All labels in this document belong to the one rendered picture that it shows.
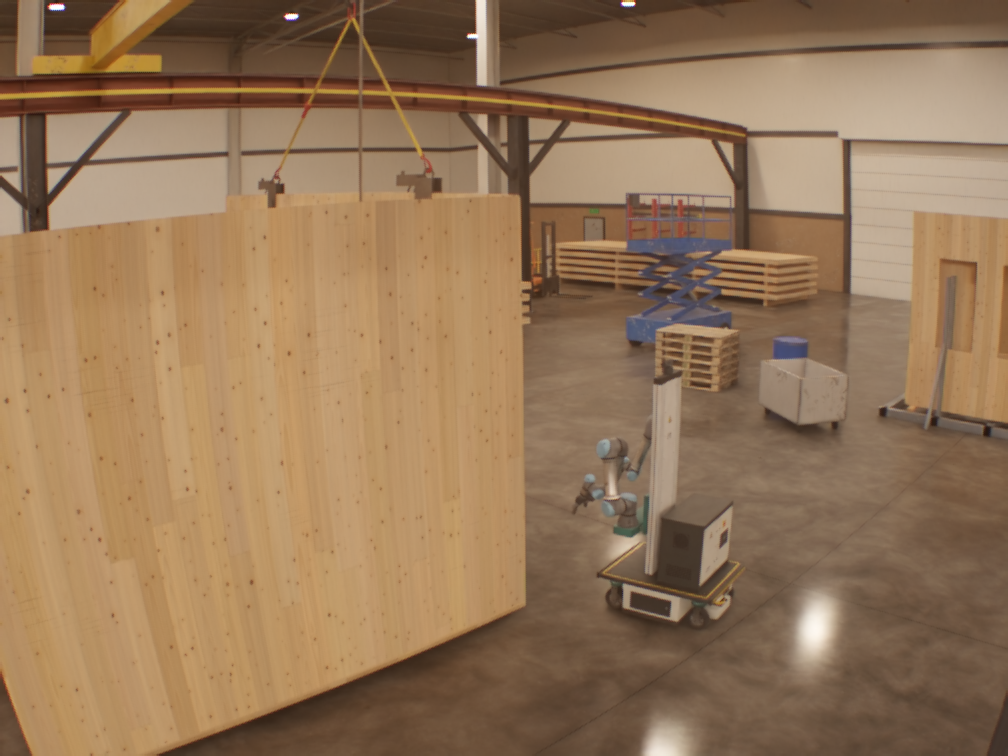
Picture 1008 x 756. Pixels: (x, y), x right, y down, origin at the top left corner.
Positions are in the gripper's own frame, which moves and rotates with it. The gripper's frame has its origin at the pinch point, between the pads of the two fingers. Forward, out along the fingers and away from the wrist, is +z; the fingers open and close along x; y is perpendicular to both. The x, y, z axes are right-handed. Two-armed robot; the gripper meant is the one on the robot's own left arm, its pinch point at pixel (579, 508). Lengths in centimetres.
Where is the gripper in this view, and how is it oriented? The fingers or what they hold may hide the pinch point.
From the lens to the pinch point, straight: 603.2
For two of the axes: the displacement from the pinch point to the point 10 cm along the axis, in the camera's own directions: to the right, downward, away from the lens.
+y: -7.0, -5.0, 5.0
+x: -6.8, 2.9, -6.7
